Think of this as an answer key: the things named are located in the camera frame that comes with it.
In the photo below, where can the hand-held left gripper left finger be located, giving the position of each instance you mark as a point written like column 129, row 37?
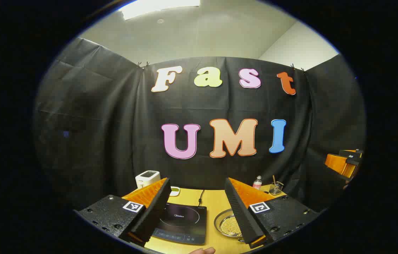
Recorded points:
column 154, row 215

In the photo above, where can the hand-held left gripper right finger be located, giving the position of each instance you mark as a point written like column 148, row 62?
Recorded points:
column 241, row 215

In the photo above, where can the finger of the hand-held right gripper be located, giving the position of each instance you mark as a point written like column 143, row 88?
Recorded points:
column 340, row 165

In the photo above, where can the stainless steel pot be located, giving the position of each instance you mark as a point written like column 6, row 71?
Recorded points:
column 220, row 213

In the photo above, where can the black induction cooktop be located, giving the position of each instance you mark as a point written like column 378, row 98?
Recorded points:
column 181, row 222

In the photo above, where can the pile of yellow soybeans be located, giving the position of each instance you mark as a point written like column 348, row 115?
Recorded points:
column 230, row 225

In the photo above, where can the white divided bean dish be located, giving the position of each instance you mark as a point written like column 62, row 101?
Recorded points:
column 175, row 191

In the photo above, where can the small bottle pink label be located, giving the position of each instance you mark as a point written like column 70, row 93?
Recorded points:
column 257, row 184

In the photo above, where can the white toaster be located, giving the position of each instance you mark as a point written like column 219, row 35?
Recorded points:
column 146, row 178

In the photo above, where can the ceiling light panel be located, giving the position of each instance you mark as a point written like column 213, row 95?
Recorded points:
column 156, row 7

